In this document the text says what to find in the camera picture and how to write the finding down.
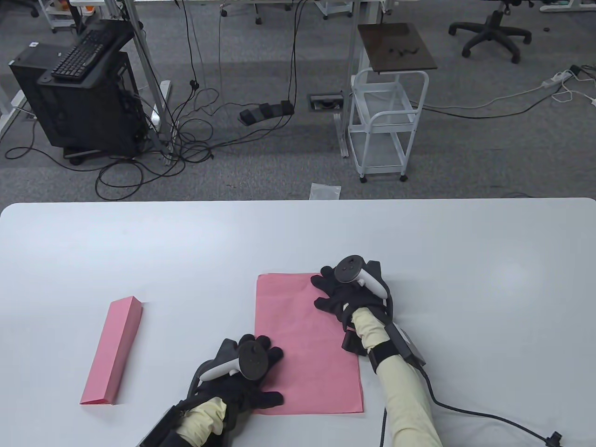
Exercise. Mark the person's left hand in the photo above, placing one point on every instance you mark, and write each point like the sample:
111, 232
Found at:
247, 396

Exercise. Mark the person's right hand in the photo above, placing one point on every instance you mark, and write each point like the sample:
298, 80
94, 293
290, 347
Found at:
337, 300

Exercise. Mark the pink paper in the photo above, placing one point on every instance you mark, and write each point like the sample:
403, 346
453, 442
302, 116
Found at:
307, 363
111, 349

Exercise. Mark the person's left forearm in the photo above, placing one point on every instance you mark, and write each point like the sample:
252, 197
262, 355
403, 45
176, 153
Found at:
205, 423

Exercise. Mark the person's right forearm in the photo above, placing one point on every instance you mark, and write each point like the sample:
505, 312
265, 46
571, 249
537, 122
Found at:
405, 396

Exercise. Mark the black and white controller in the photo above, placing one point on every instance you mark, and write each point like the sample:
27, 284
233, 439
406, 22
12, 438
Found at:
348, 270
253, 361

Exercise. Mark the clear plastic bag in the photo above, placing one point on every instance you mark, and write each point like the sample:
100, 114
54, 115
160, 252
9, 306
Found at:
326, 192

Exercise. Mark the white utility trolley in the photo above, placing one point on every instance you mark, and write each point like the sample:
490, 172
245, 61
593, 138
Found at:
377, 149

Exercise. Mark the metal floor socket box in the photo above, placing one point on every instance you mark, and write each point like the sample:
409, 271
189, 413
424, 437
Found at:
326, 102

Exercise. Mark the black foot pedal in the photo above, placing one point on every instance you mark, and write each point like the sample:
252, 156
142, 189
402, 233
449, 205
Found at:
265, 111

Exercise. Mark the brown wooden board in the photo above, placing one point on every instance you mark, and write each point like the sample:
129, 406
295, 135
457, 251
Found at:
382, 60

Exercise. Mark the white trolley base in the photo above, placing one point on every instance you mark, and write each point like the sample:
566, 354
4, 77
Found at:
333, 7

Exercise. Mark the black office chair base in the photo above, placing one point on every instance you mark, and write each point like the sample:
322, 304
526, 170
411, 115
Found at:
491, 30

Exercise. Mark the white power strip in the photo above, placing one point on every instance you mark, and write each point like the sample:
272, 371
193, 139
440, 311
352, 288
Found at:
556, 79

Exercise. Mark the black computer tower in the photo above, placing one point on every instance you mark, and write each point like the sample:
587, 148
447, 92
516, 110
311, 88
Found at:
84, 116

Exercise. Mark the black power adapter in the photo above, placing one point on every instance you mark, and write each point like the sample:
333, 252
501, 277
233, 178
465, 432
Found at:
576, 70

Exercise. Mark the black keyboard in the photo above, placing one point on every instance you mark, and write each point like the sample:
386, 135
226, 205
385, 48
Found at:
79, 56

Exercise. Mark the white desk foot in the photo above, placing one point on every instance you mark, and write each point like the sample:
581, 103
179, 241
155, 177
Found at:
9, 116
568, 5

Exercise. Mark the white shelf cart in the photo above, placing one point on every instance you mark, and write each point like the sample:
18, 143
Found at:
56, 18

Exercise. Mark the black chair caster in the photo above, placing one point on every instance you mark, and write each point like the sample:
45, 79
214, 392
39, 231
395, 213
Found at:
28, 7

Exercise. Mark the grey desk leg frame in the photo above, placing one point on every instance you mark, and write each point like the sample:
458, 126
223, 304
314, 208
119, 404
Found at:
144, 60

